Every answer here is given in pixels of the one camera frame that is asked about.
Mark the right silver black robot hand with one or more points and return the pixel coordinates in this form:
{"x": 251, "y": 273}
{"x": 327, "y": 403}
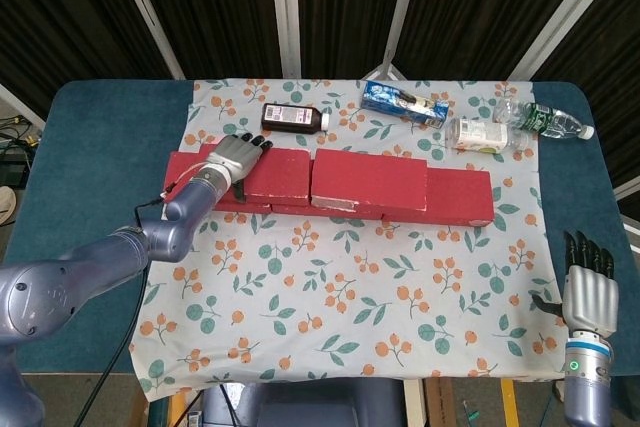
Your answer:
{"x": 592, "y": 302}

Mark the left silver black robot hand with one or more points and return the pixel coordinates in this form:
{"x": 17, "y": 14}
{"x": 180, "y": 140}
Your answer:
{"x": 235, "y": 157}

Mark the red block with scuffed edges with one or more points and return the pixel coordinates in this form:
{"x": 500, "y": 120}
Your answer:
{"x": 280, "y": 172}

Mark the red block with worn end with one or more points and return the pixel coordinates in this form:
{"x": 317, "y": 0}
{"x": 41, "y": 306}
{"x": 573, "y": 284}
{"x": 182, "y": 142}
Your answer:
{"x": 370, "y": 177}

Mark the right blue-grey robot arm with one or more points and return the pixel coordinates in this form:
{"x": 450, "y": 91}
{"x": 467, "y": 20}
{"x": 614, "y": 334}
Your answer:
{"x": 587, "y": 387}

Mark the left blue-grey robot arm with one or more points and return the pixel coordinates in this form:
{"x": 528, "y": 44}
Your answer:
{"x": 100, "y": 267}

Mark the red rectangular block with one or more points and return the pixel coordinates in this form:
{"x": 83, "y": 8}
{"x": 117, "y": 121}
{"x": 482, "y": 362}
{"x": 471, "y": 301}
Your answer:
{"x": 325, "y": 213}
{"x": 182, "y": 167}

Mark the brown medicine bottle white cap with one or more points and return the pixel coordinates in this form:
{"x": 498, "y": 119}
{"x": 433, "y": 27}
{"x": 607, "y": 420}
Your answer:
{"x": 290, "y": 118}

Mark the blue felt table cover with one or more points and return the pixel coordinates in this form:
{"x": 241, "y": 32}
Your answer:
{"x": 100, "y": 147}

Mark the dark pleated curtain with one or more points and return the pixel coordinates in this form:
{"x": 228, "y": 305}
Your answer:
{"x": 225, "y": 7}

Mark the floral printed tablecloth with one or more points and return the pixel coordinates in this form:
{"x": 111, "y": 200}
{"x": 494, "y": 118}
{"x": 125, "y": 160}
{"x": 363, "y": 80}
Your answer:
{"x": 325, "y": 297}

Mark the red block with chipped corner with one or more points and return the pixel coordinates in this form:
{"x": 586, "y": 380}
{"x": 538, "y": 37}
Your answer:
{"x": 460, "y": 194}

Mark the blue carton box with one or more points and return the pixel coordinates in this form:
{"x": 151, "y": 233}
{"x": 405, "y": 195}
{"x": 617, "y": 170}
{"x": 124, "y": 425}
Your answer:
{"x": 400, "y": 103}

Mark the clear bottle with green label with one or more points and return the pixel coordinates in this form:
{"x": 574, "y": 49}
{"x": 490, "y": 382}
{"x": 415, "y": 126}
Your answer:
{"x": 540, "y": 118}

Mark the clear bottle with white label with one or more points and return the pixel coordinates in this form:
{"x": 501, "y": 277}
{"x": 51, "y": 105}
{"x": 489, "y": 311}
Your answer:
{"x": 480, "y": 135}

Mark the beige straw hat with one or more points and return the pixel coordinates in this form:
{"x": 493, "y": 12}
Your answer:
{"x": 6, "y": 204}

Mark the blue-grey robot torso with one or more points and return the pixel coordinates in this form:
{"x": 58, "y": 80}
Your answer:
{"x": 310, "y": 404}

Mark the white metal frame post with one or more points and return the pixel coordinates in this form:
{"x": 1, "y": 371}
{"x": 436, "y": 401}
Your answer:
{"x": 150, "y": 17}
{"x": 286, "y": 12}
{"x": 565, "y": 12}
{"x": 404, "y": 7}

